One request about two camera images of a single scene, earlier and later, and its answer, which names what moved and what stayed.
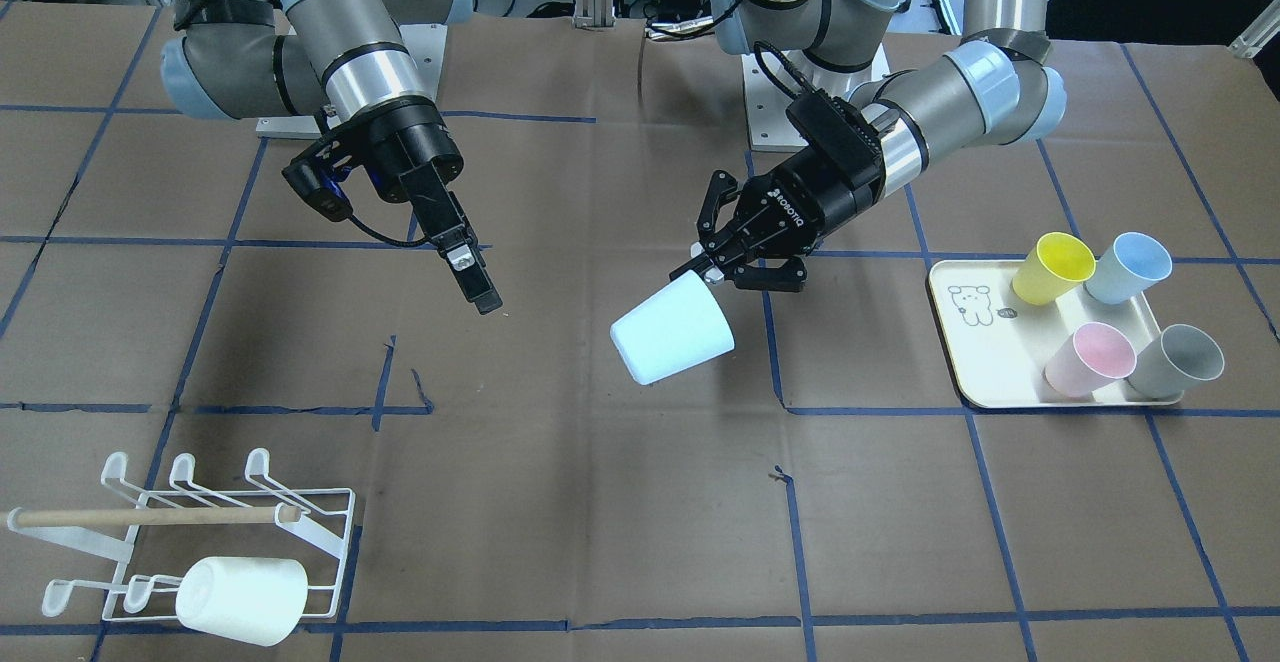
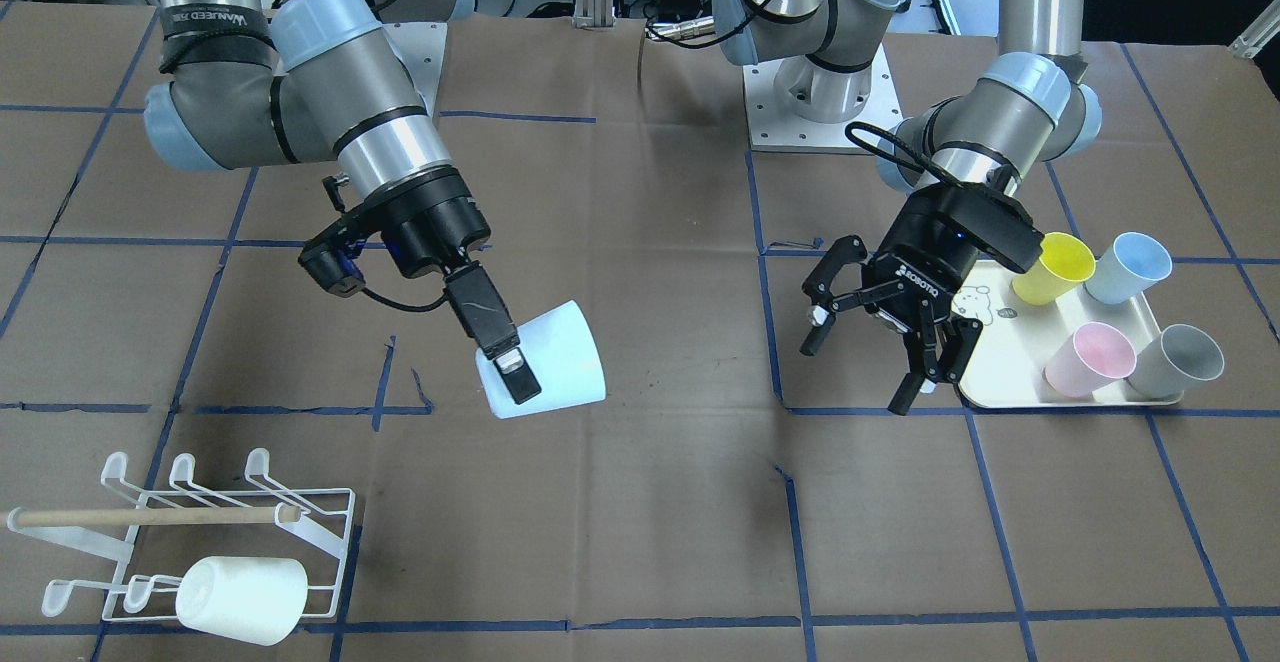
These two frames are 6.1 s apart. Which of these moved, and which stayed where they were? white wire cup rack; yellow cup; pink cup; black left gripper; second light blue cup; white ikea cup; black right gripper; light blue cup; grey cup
Moved: black left gripper; light blue cup; black right gripper
Stayed: yellow cup; grey cup; white ikea cup; white wire cup rack; pink cup; second light blue cup
